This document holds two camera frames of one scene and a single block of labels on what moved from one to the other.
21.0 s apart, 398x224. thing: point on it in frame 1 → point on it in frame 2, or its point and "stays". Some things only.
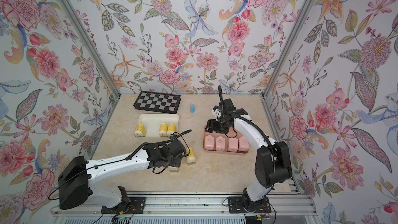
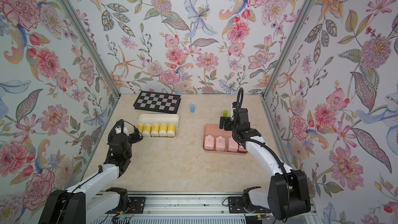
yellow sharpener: (191, 158) → (140, 126)
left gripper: (179, 162) → (134, 138)
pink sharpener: (209, 142) stays
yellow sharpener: (172, 169) → (147, 130)
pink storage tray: (232, 141) stays
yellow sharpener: (163, 129) → (155, 129)
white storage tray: (152, 122) stays
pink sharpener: (232, 145) stays
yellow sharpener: (171, 129) → (162, 132)
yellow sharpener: (140, 130) → (171, 130)
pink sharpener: (220, 143) stays
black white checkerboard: (158, 101) stays
